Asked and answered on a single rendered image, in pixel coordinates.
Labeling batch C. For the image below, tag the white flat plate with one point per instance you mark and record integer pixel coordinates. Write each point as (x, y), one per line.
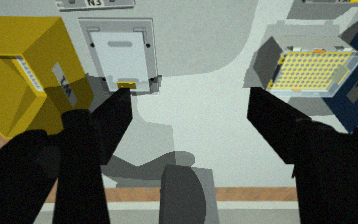
(123, 60)

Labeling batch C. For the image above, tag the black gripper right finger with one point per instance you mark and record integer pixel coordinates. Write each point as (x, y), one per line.
(325, 172)

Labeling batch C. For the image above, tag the white multi-well plate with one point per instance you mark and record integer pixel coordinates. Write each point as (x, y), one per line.
(28, 73)

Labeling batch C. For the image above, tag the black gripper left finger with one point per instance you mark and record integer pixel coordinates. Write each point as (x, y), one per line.
(29, 165)

